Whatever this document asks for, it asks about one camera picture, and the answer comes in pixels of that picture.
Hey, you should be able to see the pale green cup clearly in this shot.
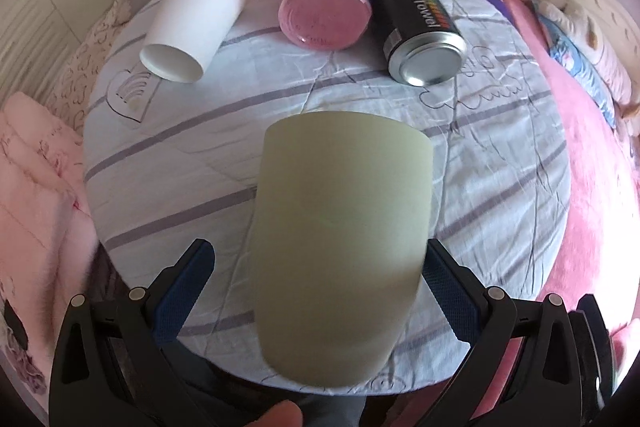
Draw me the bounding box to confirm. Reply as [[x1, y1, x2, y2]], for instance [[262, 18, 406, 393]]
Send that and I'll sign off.
[[248, 112, 433, 388]]

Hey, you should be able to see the white paper cup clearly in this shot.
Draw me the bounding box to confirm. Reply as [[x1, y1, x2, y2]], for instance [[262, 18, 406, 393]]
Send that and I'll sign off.
[[139, 0, 250, 83]]

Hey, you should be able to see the person's fingertip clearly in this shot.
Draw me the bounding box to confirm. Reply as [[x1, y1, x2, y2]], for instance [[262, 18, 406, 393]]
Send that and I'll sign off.
[[246, 401, 303, 427]]

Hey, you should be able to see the pink fleece blanket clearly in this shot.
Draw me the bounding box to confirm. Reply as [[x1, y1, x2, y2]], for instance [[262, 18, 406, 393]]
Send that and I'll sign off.
[[389, 0, 640, 427]]

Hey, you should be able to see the light pink folded blanket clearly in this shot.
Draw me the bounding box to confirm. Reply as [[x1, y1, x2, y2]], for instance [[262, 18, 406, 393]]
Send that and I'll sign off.
[[1, 92, 98, 409]]

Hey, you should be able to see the striped white quilt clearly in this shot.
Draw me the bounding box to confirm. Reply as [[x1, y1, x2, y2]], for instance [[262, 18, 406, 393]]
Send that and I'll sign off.
[[84, 0, 570, 395]]

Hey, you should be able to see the blue cartoon pillow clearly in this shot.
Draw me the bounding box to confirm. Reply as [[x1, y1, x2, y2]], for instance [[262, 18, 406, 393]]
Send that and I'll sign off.
[[532, 0, 616, 130]]

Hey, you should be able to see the heart pattern sheet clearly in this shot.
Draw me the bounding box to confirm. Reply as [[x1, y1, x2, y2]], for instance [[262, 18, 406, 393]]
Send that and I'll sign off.
[[44, 0, 132, 135]]

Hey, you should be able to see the black blue can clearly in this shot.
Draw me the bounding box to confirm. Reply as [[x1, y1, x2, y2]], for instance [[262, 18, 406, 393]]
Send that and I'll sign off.
[[369, 0, 468, 88]]

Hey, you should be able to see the purple bed sheet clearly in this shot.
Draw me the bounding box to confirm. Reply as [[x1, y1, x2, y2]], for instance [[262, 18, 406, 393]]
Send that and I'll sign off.
[[486, 0, 515, 25]]

